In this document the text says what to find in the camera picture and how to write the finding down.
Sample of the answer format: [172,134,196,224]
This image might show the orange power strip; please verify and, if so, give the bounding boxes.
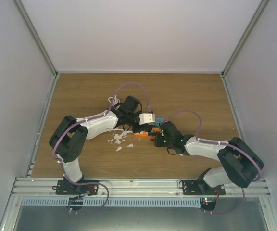
[134,128,161,139]

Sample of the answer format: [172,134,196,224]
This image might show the teal power strip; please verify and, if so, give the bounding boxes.
[153,117,164,127]

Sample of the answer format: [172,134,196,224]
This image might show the black adapter with cable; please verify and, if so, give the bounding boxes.
[146,130,157,137]

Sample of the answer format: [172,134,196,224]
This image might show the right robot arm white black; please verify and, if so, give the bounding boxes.
[154,121,264,195]

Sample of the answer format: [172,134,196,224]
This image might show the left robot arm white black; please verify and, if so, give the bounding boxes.
[49,96,143,194]

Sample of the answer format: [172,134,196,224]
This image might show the white debris pile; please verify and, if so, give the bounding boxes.
[107,132,134,152]

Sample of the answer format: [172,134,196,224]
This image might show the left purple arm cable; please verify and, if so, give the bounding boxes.
[51,81,153,186]

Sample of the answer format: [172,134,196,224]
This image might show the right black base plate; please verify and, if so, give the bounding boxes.
[178,180,226,196]

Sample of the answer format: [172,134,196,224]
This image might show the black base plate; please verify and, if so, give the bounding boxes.
[178,180,226,196]
[52,179,99,196]

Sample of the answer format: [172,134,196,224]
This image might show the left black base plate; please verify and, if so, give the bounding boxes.
[52,179,99,196]

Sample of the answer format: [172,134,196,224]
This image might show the aluminium front rail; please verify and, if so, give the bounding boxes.
[11,178,270,197]

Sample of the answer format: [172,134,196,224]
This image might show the slotted grey cable duct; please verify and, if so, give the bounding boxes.
[21,197,201,208]

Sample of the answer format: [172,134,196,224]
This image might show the left aluminium frame post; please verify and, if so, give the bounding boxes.
[13,0,58,78]

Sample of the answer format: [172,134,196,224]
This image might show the aluminium frame post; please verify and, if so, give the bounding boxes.
[221,0,270,78]
[13,0,58,78]

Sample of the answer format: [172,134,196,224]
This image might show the right aluminium frame post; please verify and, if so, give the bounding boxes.
[221,0,270,78]

